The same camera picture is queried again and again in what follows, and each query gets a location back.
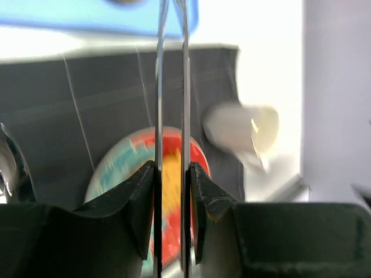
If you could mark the dark grey checked placemat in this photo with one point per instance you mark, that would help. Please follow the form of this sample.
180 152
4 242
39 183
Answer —
65 114

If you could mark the light blue plastic tray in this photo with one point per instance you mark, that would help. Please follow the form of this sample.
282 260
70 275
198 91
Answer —
140 18

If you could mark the pink handled spoon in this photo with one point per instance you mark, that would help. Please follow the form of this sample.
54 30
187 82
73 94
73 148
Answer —
16 181

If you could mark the red and teal plate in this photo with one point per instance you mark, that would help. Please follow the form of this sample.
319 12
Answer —
126 157

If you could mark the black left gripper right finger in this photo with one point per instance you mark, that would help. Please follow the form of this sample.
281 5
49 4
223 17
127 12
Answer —
238 239

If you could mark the brown bread slice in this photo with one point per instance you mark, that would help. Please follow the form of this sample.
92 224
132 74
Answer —
171 180

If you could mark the white ceramic mug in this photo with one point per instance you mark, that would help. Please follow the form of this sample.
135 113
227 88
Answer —
247 131

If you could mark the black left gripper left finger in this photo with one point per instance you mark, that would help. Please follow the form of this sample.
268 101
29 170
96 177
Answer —
108 236

